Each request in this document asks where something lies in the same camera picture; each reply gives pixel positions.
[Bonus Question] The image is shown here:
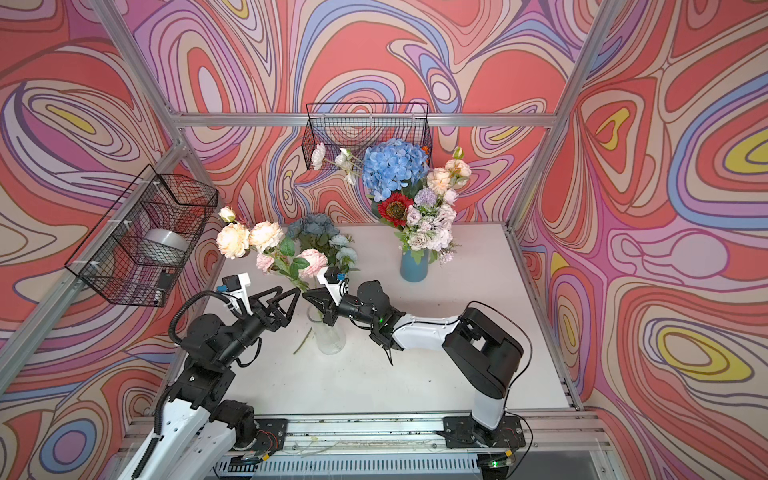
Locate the black wire basket wall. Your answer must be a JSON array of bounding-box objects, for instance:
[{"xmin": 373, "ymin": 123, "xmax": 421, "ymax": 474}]
[
  {"xmin": 301, "ymin": 100, "xmax": 433, "ymax": 171},
  {"xmin": 65, "ymin": 166, "xmax": 219, "ymax": 308}
]

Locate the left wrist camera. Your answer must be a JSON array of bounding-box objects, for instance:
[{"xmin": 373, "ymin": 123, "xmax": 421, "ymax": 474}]
[{"xmin": 216, "ymin": 273, "xmax": 252, "ymax": 318}]

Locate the purple and pink mixed bouquet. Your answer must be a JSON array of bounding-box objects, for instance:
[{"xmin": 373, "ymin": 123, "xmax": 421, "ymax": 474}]
[{"xmin": 414, "ymin": 188, "xmax": 439, "ymax": 210}]

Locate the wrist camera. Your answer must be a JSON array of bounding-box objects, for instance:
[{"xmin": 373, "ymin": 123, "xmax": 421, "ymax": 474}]
[
  {"xmin": 316, "ymin": 266, "xmax": 349, "ymax": 305},
  {"xmin": 216, "ymin": 273, "xmax": 252, "ymax": 318}
]

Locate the white poppy flower stem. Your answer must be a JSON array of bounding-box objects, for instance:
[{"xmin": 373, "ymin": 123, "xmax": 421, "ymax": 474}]
[{"xmin": 310, "ymin": 143, "xmax": 363, "ymax": 185}]

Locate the teal ceramic vase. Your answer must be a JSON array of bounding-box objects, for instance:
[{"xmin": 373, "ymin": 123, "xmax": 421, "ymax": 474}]
[{"xmin": 400, "ymin": 249, "xmax": 430, "ymax": 283}]

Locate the pink peony flower stem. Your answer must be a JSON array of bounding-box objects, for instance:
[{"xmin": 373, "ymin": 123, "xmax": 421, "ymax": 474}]
[{"xmin": 256, "ymin": 239, "xmax": 328, "ymax": 292}]

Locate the dusty blue hydrangea stem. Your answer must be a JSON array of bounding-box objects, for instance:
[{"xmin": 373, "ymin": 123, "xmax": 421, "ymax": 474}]
[{"xmin": 286, "ymin": 213, "xmax": 358, "ymax": 274}]

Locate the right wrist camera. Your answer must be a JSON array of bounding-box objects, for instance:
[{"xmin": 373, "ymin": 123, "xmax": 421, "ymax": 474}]
[{"xmin": 316, "ymin": 266, "xmax": 349, "ymax": 305}]

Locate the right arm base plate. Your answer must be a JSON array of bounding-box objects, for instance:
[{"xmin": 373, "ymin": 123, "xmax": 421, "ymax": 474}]
[{"xmin": 437, "ymin": 414, "xmax": 527, "ymax": 451}]

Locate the clear glass cup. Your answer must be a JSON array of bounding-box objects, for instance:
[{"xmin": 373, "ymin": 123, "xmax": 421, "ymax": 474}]
[{"xmin": 307, "ymin": 306, "xmax": 346, "ymax": 355}]

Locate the pink small flower bunch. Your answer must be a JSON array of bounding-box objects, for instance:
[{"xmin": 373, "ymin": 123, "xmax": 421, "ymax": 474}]
[{"xmin": 396, "ymin": 205, "xmax": 459, "ymax": 264}]

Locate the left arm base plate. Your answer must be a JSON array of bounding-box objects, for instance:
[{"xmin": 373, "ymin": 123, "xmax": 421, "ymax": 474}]
[{"xmin": 235, "ymin": 418, "xmax": 288, "ymax": 454}]

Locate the peach rose spray stem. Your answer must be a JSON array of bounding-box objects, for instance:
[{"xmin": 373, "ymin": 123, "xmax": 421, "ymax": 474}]
[{"xmin": 216, "ymin": 207, "xmax": 303, "ymax": 288}]

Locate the cream rose spray stem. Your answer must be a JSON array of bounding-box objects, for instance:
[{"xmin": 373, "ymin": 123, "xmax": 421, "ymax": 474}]
[{"xmin": 426, "ymin": 147, "xmax": 472, "ymax": 195}]

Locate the bright blue hydrangea stem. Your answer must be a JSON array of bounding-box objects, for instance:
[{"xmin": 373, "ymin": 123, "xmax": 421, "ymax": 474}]
[{"xmin": 362, "ymin": 139, "xmax": 429, "ymax": 202}]

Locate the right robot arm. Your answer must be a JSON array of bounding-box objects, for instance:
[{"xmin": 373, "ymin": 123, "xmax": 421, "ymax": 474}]
[{"xmin": 303, "ymin": 280, "xmax": 524, "ymax": 432}]

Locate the red gerbera flower stem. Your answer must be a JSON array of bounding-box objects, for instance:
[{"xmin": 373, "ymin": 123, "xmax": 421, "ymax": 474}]
[{"xmin": 375, "ymin": 192, "xmax": 414, "ymax": 228}]

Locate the black wire basket back wall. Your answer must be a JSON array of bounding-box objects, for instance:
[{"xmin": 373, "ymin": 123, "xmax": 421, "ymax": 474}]
[{"xmin": 301, "ymin": 100, "xmax": 433, "ymax": 171}]

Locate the black wire basket left wall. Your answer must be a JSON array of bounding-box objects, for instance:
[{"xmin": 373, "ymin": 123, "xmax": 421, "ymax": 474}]
[{"xmin": 65, "ymin": 166, "xmax": 219, "ymax": 308}]

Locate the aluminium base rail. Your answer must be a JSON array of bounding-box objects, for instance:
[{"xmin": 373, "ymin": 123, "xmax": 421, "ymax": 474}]
[{"xmin": 115, "ymin": 411, "xmax": 621, "ymax": 479}]

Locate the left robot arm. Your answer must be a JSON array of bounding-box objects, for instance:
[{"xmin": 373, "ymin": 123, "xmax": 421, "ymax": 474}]
[{"xmin": 119, "ymin": 286, "xmax": 300, "ymax": 479}]

